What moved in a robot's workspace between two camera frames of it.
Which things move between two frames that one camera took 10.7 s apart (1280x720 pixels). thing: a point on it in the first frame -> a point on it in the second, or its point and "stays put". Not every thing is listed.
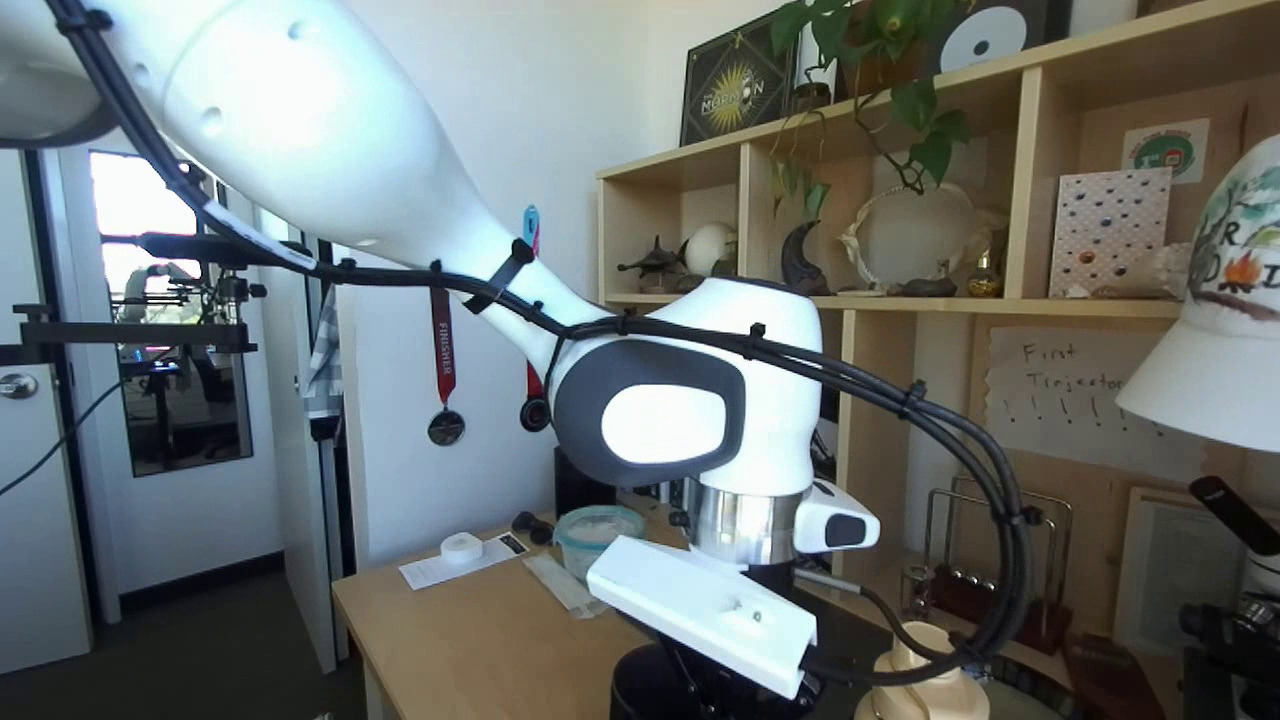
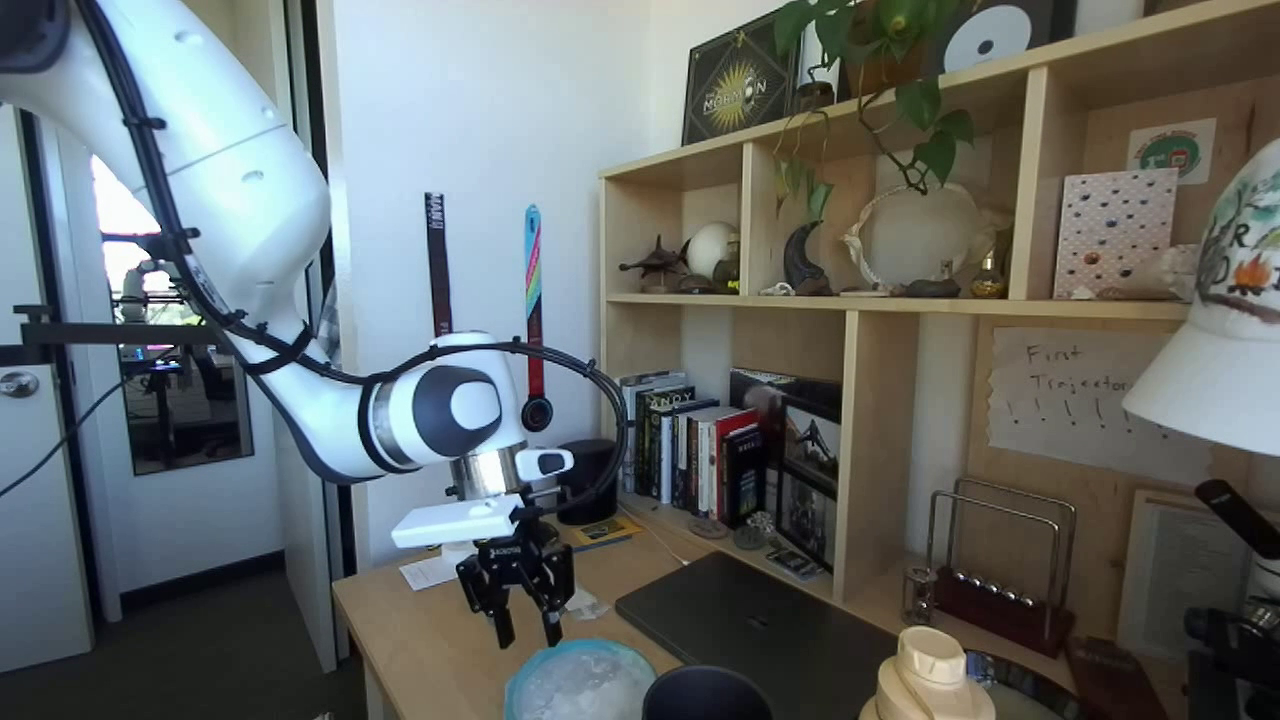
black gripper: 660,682 -> 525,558
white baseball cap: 1220,364 stays put
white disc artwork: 985,35 stays put
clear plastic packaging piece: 462,548 stays put
